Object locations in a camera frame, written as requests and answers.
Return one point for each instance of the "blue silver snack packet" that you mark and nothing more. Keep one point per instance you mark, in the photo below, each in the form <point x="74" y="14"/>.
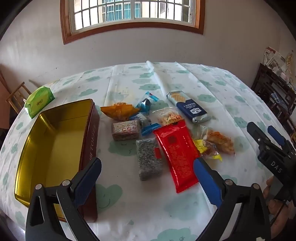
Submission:
<point x="143" y="119"/>

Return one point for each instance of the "navy blue biscuit packet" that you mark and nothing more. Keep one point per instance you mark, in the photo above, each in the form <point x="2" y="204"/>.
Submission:
<point x="189" y="107"/>

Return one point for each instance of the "wooden framed window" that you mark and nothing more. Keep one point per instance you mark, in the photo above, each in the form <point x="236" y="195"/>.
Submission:
<point x="131" y="14"/>

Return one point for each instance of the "clear bag of snack mix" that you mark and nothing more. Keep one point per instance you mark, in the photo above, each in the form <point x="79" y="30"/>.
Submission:
<point x="166" y="115"/>

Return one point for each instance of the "blue candy wrapper dark centre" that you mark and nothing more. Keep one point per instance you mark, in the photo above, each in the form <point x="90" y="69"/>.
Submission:
<point x="146" y="103"/>

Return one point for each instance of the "stack of newspapers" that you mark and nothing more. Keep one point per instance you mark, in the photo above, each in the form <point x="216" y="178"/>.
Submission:
<point x="274" y="58"/>

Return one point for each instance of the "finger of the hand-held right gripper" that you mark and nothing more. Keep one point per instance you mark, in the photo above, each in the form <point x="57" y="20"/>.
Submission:
<point x="276" y="135"/>
<point x="255" y="133"/>

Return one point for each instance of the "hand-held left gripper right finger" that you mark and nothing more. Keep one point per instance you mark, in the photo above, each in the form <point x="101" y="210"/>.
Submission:
<point x="208" y="183"/>

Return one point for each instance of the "person's right hand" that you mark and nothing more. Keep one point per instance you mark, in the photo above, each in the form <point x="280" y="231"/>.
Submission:
<point x="270" y="197"/>

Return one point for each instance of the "wooden chair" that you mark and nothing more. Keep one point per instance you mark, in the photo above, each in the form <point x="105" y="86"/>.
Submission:
<point x="17" y="97"/>

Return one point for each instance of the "pale gold bag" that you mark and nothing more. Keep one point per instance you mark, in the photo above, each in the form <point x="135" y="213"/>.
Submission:
<point x="291" y="64"/>

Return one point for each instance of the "yellow candy packet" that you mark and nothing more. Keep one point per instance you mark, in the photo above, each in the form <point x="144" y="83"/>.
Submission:
<point x="203" y="148"/>

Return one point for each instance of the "red snack packet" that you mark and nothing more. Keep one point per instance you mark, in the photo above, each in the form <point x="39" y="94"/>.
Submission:
<point x="178" y="155"/>

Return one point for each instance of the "pinkish wooden board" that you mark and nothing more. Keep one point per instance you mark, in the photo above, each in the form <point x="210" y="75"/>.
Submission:
<point x="4" y="92"/>

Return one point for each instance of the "maroon tin box gold interior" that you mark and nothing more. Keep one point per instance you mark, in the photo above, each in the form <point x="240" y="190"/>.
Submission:
<point x="57" y="143"/>

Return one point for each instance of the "grey speckled snack packet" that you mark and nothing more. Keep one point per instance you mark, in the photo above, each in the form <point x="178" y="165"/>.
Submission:
<point x="149" y="157"/>

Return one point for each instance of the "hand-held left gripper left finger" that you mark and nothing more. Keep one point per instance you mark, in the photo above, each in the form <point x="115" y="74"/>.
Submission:
<point x="88" y="183"/>

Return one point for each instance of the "dark wooden cabinet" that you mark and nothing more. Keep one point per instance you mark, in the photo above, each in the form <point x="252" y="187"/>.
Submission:
<point x="272" y="92"/>

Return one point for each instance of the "orange snack packet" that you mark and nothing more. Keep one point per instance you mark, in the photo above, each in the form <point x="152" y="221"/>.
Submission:
<point x="118" y="111"/>

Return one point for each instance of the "clear bag of fried snacks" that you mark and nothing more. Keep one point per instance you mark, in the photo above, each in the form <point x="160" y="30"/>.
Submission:
<point x="219" y="140"/>

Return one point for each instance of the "green tissue pack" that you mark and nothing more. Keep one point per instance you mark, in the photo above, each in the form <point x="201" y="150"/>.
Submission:
<point x="39" y="102"/>

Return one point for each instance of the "brown printed small packet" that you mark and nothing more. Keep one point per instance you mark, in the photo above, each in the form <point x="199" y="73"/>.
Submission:
<point x="126" y="129"/>

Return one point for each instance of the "cloud printed tablecloth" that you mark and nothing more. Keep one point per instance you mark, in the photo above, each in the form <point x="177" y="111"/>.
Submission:
<point x="143" y="208"/>

